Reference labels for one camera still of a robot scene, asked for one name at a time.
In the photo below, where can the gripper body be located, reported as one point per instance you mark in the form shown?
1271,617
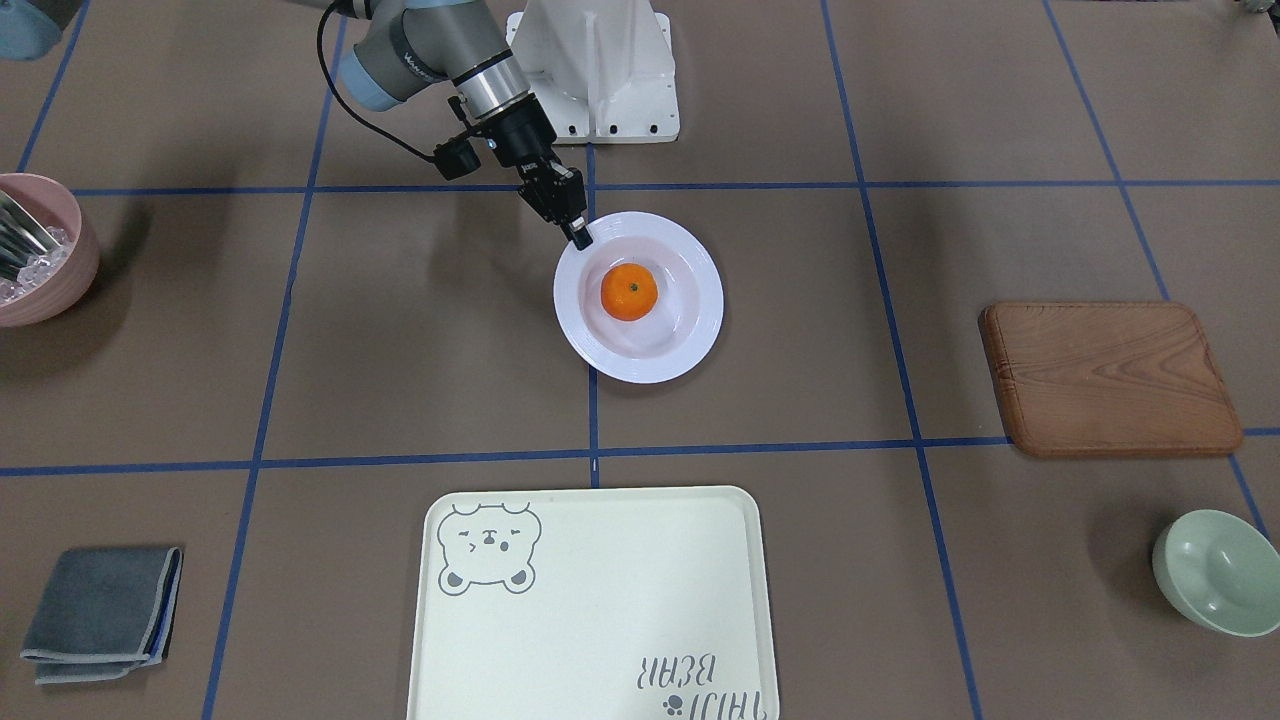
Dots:
522,140

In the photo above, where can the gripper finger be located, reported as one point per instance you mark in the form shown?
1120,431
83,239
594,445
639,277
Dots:
578,234

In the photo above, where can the orange fruit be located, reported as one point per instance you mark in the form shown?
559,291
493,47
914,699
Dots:
628,292

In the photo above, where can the white plate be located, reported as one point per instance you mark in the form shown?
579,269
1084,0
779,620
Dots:
676,334

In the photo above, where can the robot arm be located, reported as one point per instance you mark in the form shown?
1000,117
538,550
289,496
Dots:
412,45

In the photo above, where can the cream bear tray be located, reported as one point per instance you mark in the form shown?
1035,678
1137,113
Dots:
631,603

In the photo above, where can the pink bowl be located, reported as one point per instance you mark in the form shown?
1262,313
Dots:
71,270

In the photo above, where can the clear plastic ice cubes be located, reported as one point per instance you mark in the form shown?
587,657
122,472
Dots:
24,270

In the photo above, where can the metal tongs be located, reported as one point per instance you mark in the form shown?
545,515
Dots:
15,218

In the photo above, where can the wooden cutting board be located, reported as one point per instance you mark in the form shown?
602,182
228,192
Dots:
1107,379

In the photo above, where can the grey folded cloth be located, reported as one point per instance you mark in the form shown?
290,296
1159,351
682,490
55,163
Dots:
105,612

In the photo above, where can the green bowl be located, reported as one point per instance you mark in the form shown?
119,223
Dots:
1219,572

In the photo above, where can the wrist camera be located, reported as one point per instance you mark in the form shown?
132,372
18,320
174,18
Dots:
455,158

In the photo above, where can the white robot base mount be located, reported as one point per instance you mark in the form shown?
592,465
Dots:
604,71

